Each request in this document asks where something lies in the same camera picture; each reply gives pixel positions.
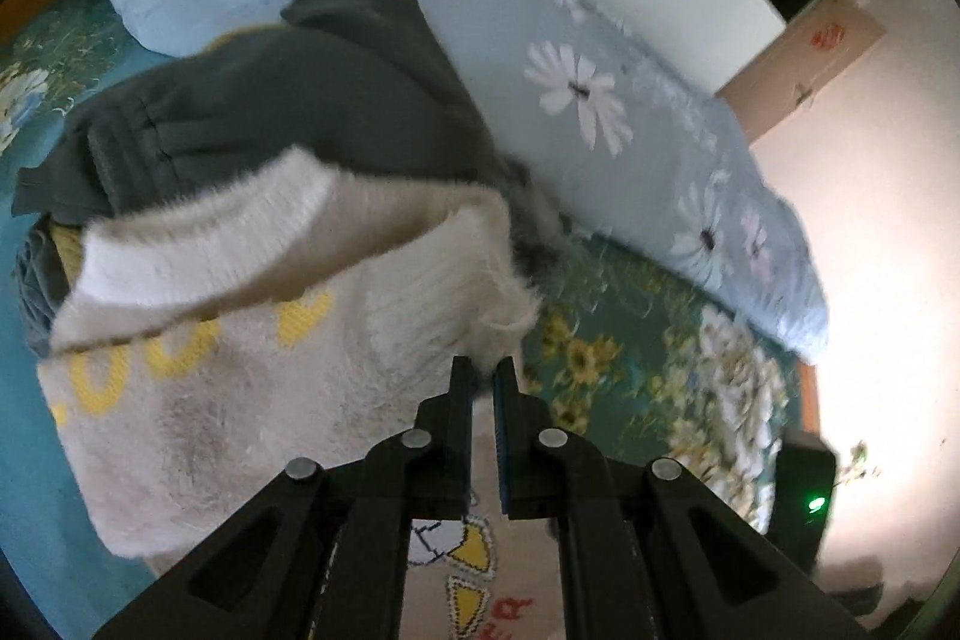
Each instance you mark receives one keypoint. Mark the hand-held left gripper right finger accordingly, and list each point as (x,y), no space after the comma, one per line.
(504,449)

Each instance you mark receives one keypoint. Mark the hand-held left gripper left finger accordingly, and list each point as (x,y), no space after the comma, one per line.
(457,437)

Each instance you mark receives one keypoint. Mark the beige fuzzy sweater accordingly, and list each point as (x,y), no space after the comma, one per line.
(225,422)

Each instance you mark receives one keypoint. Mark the teal floral bed sheet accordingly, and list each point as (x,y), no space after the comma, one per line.
(637,370)

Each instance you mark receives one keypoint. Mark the dark grey pants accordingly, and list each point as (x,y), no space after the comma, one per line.
(300,100)

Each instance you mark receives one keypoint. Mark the brown door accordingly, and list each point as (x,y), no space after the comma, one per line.
(795,63)

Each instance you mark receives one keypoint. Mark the olive knitted garment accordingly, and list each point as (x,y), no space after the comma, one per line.
(66,250)

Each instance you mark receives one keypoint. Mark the blue-grey knitted garment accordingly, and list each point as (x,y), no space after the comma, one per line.
(37,302)

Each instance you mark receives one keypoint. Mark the plant wall sticker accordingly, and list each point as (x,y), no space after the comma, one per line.
(855,464)

